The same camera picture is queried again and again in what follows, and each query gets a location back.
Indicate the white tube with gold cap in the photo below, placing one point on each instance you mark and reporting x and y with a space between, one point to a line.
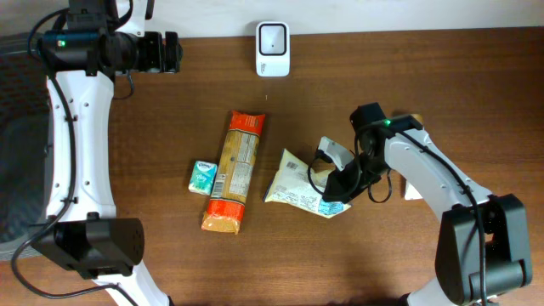
411 193

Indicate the white barcode scanner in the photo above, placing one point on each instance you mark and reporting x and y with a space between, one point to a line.
273 49

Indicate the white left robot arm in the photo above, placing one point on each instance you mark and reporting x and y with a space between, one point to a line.
91 44

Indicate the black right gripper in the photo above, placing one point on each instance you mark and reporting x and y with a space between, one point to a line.
337 178

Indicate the teal tissue pack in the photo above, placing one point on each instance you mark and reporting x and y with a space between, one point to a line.
202 177

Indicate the orange pasta package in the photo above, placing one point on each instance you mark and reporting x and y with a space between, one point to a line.
227 204

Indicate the grey plastic mesh basket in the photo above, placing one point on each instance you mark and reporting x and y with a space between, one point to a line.
24 136

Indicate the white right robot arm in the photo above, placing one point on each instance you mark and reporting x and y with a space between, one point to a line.
483 249

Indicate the yellow snack bag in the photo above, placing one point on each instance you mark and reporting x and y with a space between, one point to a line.
291 186

